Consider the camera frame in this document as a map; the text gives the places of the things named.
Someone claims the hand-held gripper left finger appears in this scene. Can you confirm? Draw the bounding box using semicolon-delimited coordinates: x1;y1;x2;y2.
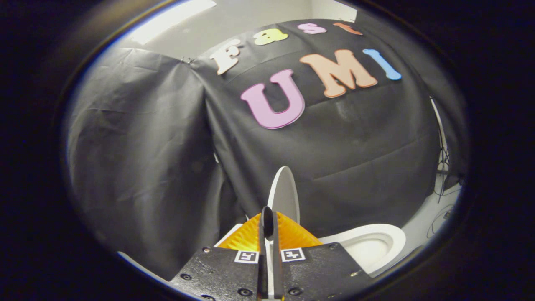
169;206;268;301

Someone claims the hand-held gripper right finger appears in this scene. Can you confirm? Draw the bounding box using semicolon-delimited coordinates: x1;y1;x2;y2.
267;208;372;301

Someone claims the black floor cable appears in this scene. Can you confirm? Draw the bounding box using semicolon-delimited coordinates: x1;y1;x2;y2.
426;204;454;239

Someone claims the white toilet lid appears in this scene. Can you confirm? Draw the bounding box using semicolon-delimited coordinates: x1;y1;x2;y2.
267;166;301;299

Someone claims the black backdrop cloth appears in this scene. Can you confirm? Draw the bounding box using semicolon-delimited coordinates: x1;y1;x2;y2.
65;19;469;281

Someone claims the white toilet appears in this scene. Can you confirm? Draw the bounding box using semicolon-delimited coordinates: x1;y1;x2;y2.
214;223;407;278

